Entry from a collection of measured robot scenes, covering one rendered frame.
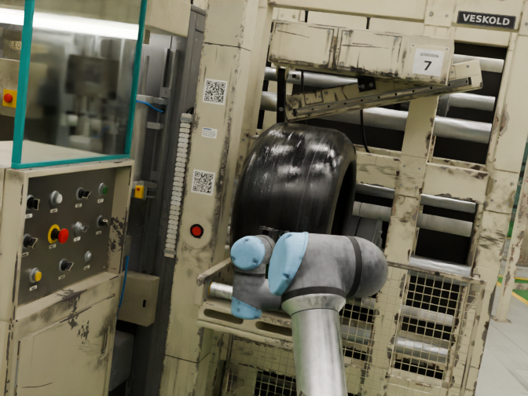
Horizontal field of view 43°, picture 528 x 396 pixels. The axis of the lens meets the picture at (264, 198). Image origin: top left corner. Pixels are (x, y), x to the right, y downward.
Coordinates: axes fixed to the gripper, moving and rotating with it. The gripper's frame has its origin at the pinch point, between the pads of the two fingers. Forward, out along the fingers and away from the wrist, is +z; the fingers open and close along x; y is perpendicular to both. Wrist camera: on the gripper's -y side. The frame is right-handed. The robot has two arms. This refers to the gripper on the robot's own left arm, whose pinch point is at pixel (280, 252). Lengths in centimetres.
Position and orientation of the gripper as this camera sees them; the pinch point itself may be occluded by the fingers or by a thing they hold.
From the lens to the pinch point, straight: 187.1
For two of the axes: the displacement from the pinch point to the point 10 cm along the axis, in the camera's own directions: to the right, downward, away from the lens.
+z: 2.6, 0.1, 9.6
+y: 1.7, -9.8, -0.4
